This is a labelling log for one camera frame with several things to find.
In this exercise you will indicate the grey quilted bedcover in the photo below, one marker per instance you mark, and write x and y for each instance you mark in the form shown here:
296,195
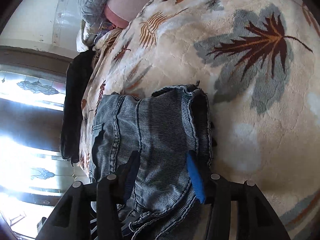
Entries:
95,0

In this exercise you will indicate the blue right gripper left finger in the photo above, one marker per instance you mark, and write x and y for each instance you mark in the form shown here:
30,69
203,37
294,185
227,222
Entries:
127,174

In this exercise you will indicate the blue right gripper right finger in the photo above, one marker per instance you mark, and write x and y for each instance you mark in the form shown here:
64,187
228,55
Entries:
200,175

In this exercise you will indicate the black garment on sofa edge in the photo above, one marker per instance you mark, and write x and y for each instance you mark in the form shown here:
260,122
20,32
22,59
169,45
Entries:
77,77

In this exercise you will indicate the grey-blue denim pants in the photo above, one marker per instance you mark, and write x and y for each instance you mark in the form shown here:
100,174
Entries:
163,129

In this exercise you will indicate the cream leaf-pattern fleece blanket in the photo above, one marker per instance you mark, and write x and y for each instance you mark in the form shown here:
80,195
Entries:
258,62

